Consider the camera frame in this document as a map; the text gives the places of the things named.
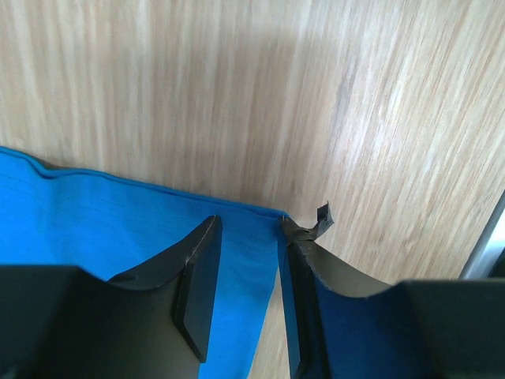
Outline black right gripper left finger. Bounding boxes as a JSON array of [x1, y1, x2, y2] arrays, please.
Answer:
[[1, 216, 222, 378]]

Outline blue t shirt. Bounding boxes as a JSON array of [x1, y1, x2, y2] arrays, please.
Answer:
[[1, 148, 282, 378]]

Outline right aluminium frame post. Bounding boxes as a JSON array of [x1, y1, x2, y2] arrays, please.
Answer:
[[459, 193, 505, 280]]

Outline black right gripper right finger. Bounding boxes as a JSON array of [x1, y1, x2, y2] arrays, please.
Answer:
[[279, 206, 504, 378]]

